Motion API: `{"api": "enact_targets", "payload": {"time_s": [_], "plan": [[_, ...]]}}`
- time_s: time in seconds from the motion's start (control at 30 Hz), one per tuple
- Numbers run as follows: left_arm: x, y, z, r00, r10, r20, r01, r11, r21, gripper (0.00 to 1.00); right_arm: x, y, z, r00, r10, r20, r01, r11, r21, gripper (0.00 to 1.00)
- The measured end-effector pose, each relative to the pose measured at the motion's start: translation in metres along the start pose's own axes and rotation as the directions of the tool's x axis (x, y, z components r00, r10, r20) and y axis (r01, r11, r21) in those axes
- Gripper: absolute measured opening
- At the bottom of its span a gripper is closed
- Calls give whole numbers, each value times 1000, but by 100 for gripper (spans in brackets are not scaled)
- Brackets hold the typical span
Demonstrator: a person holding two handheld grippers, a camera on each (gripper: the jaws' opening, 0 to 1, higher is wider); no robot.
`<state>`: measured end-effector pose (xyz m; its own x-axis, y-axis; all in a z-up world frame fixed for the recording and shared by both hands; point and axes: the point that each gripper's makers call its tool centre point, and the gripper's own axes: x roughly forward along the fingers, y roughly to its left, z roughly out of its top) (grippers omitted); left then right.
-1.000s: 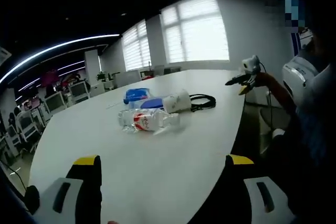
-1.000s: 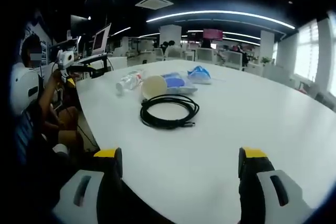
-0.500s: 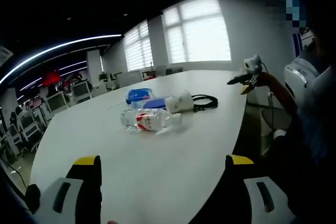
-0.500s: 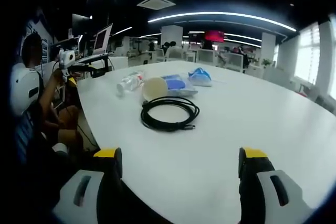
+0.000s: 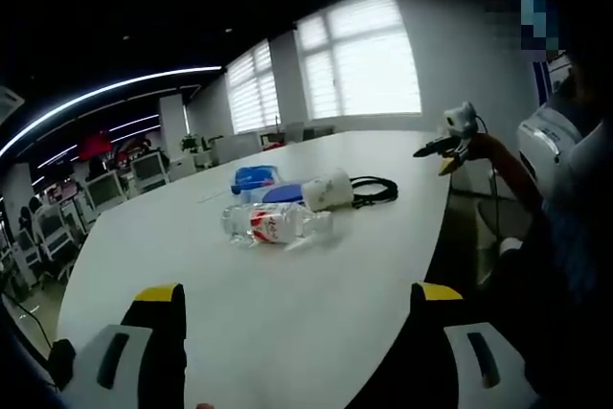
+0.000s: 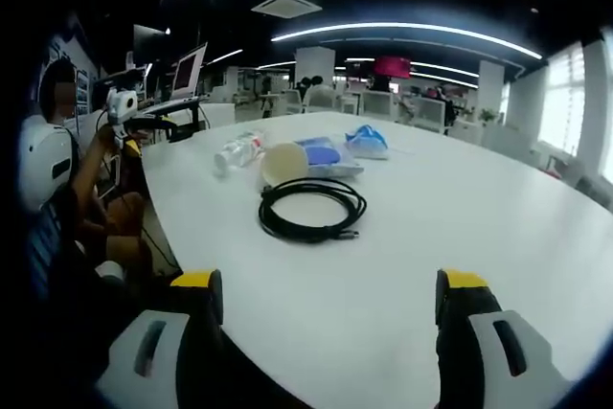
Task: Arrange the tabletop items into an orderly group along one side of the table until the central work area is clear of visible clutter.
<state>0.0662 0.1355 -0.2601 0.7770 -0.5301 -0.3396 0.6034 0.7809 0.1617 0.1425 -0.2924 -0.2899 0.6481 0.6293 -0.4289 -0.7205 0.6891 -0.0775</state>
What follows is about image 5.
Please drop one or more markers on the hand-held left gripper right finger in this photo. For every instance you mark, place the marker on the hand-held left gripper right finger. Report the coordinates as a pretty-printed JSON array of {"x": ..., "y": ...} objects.
[{"x": 479, "y": 361}]

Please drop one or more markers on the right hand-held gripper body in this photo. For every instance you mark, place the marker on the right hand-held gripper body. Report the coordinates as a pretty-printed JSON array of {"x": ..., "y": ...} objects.
[{"x": 459, "y": 118}]

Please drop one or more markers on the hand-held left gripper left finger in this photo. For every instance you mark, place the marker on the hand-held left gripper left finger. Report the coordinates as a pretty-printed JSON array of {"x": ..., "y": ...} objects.
[{"x": 120, "y": 361}]

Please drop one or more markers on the white printed paper cup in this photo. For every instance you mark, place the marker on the white printed paper cup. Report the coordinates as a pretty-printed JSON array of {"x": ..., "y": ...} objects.
[{"x": 328, "y": 190}]

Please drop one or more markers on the blue round lid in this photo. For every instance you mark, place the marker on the blue round lid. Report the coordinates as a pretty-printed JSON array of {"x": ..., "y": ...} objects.
[{"x": 282, "y": 193}]

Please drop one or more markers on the blue and white plastic pack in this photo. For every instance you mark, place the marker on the blue and white plastic pack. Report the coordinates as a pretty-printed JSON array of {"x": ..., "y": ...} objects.
[{"x": 254, "y": 175}]

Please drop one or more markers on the clear plastic bottle red label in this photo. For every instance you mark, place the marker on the clear plastic bottle red label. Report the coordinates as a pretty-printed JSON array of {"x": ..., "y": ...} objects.
[{"x": 268, "y": 227}]

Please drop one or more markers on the person's left hand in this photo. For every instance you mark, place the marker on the person's left hand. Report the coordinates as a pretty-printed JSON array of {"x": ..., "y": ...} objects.
[{"x": 206, "y": 406}]

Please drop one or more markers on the white chest-worn device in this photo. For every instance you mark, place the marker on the white chest-worn device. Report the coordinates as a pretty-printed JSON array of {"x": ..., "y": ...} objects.
[{"x": 546, "y": 141}]

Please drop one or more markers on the person's dark clothing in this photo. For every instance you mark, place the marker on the person's dark clothing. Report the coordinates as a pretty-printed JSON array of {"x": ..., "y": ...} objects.
[{"x": 565, "y": 313}]

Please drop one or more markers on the large window with blinds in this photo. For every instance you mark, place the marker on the large window with blinds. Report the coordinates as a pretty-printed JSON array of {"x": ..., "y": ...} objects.
[{"x": 359, "y": 59}]

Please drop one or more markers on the white office chair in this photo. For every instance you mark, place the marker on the white office chair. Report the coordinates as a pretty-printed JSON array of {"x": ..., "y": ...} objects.
[
  {"x": 55, "y": 234},
  {"x": 149, "y": 170},
  {"x": 106, "y": 191}
]

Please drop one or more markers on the white table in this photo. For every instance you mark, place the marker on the white table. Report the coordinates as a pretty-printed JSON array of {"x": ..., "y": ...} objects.
[{"x": 268, "y": 308}]

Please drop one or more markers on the narrow window with blinds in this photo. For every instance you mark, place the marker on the narrow window with blinds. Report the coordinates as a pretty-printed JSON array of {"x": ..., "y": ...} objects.
[{"x": 254, "y": 90}]

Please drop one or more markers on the red hanging banner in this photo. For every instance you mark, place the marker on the red hanging banner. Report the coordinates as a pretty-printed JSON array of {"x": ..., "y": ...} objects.
[{"x": 96, "y": 145}]

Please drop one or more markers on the green potted plant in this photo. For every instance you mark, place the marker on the green potted plant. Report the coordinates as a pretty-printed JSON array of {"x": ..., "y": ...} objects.
[{"x": 190, "y": 143}]

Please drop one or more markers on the long curved ceiling light strip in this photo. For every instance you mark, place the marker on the long curved ceiling light strip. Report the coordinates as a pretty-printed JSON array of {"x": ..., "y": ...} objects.
[{"x": 96, "y": 93}]

